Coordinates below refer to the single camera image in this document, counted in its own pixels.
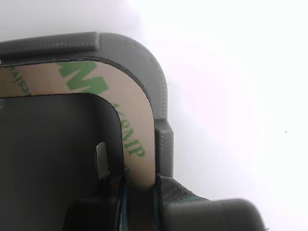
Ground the tan adhesive backing strip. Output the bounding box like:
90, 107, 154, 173
0, 57, 156, 191

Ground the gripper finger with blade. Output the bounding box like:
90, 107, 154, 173
64, 141, 129, 231

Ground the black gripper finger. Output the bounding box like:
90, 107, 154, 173
154, 173, 268, 231

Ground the gray frame holder with tabs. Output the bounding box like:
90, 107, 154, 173
0, 31, 174, 231

